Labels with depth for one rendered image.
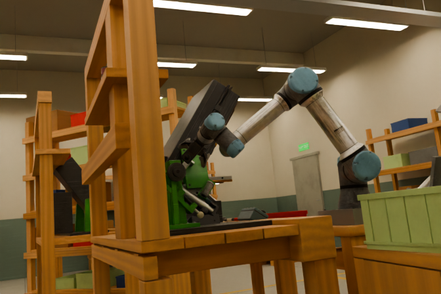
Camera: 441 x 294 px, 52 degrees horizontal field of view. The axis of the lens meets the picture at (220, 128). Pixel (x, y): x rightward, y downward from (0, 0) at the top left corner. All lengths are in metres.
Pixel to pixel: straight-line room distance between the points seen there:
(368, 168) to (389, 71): 7.33
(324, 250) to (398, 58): 7.51
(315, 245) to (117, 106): 0.94
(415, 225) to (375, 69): 8.14
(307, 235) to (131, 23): 0.95
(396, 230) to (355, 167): 0.49
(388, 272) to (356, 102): 8.42
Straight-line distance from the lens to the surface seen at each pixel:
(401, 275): 1.45
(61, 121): 5.97
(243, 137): 1.95
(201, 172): 2.18
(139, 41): 1.58
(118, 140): 1.56
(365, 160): 1.88
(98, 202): 2.85
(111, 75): 1.83
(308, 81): 1.88
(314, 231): 1.69
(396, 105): 8.99
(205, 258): 1.60
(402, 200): 1.40
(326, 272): 1.72
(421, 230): 1.37
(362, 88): 9.68
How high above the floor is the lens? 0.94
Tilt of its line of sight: 11 degrees up
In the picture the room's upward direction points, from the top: 5 degrees counter-clockwise
